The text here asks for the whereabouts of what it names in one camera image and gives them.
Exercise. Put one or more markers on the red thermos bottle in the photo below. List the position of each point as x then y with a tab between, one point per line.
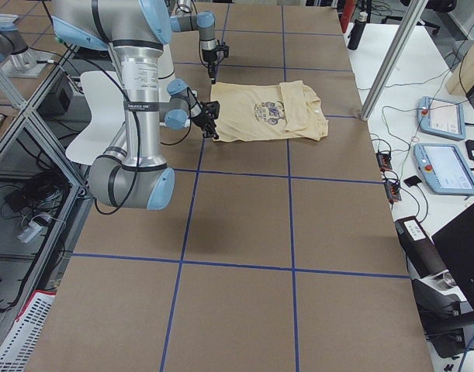
347	13

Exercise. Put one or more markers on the white power strip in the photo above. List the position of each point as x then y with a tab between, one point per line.
33	228

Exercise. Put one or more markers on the aluminium frame post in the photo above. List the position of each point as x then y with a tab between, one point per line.
396	47

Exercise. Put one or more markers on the black thermos bottle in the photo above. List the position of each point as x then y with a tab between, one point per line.
357	30

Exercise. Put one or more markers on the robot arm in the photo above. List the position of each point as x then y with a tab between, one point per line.
186	18
131	172

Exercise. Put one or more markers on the blue teach pendant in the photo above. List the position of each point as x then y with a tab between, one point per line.
444	169
441	118

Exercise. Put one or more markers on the white perforated basket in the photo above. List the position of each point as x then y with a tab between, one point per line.
19	344

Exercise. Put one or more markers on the black monitor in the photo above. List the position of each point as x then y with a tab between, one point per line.
455	244

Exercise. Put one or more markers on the brown paper table cover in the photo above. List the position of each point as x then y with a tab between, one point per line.
272	256

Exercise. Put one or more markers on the far blue teach pendant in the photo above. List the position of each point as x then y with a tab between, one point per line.
441	118

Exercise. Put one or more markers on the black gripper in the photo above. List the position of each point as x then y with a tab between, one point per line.
202	117
209	56

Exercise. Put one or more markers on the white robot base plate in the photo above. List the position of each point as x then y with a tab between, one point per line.
105	102

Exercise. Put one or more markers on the cream long-sleeve graphic shirt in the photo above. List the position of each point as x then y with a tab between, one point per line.
274	112

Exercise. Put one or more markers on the near blue teach pendant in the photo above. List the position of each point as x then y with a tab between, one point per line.
444	169

